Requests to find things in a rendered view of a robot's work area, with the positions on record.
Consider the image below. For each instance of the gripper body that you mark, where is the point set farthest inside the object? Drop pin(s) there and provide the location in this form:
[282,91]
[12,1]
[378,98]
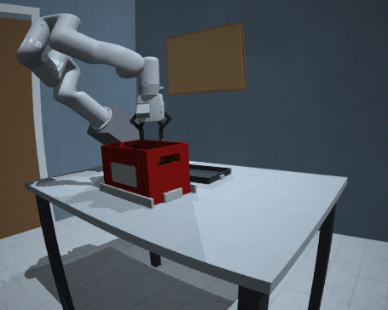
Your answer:
[157,113]

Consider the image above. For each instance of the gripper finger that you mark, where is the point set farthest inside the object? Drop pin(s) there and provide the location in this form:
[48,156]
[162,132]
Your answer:
[138,126]
[161,126]

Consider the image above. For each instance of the red plastic crate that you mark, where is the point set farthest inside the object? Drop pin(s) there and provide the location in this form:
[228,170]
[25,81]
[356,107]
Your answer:
[138,170]

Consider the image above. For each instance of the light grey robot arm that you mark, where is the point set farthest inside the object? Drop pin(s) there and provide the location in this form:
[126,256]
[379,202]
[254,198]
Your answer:
[66,39]

